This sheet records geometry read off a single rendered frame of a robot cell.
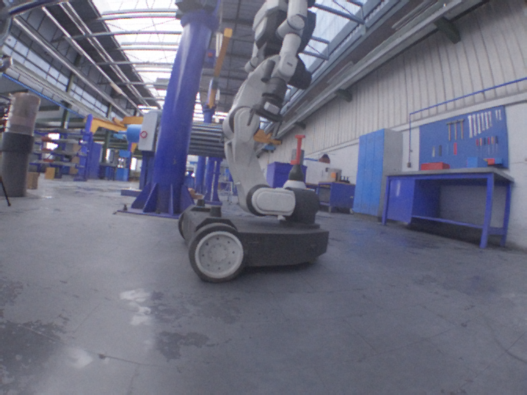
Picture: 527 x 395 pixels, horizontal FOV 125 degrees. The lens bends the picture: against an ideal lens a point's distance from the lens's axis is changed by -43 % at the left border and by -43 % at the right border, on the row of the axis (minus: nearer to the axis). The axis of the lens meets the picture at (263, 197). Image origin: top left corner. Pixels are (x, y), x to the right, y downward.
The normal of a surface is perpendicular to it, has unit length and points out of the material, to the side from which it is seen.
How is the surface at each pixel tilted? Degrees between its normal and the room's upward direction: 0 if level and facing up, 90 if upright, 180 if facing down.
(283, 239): 90
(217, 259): 90
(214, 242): 90
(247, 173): 90
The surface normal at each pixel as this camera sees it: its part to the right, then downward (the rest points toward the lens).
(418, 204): 0.18, 0.04
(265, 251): 0.40, 0.07
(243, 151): 0.32, 0.48
